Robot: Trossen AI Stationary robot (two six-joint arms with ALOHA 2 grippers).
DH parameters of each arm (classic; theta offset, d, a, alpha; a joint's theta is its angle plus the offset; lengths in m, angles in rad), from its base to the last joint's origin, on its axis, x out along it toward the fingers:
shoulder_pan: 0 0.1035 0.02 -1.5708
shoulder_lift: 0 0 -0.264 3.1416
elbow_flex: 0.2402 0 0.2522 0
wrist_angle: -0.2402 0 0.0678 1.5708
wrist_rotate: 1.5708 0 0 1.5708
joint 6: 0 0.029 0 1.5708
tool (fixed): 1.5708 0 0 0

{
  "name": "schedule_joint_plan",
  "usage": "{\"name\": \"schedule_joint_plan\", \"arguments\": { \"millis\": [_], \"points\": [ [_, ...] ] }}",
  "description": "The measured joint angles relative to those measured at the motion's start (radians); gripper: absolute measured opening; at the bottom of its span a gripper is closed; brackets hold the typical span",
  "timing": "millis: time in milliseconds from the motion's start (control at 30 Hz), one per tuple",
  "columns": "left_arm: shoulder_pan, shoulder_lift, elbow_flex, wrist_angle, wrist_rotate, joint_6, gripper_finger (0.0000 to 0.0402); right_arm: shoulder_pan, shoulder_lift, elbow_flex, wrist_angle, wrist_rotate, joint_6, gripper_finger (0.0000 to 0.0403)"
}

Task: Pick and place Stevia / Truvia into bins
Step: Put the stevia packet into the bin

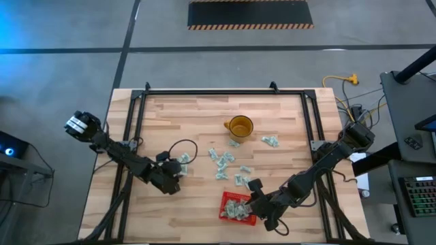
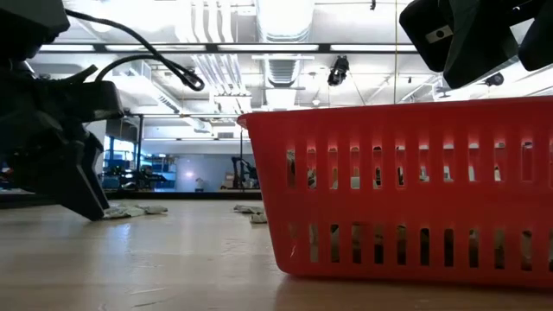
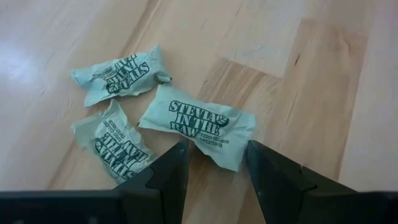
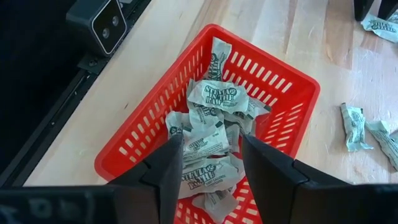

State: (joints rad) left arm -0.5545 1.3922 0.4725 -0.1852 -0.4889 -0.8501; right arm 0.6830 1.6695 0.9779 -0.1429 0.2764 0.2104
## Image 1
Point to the yellow enamel mug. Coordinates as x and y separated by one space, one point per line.
240 129

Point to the grey side stand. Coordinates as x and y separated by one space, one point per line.
20 166

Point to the black desk bar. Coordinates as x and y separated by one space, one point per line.
374 160

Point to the black hazard-striped floor mat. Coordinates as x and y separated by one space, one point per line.
250 13

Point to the black device with blue light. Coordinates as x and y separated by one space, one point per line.
12 144

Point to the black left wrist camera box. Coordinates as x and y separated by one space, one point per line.
163 156

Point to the black aluminium table frame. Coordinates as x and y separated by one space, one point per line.
221 92

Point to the dark desk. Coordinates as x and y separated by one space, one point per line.
415 231

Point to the small black remote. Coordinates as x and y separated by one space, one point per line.
413 143

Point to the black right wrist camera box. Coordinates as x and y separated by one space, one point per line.
255 185

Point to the black pole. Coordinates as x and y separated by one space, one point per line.
417 64

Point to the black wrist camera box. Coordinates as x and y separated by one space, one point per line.
163 156
255 185

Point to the white green sweetener packet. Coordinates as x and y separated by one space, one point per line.
245 168
213 154
240 207
221 161
246 180
274 142
221 176
238 179
245 215
185 158
266 139
231 205
222 168
225 213
229 156
184 169
235 214
234 143

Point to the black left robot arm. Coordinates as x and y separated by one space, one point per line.
116 149

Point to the black power adapter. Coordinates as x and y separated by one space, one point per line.
356 110

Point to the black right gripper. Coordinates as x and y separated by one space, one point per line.
269 207

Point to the white paper sheet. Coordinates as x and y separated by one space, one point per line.
360 170

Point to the grey desk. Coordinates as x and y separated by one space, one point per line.
405 112

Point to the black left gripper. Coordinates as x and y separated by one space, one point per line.
161 173

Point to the monitor with blue screen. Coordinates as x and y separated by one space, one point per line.
427 124

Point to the red slotted plastic basket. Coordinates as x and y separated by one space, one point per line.
238 195

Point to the small white cup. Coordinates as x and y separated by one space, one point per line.
365 193

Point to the black backlit keyboard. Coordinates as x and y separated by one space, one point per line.
420 195

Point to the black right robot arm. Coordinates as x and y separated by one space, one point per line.
327 156

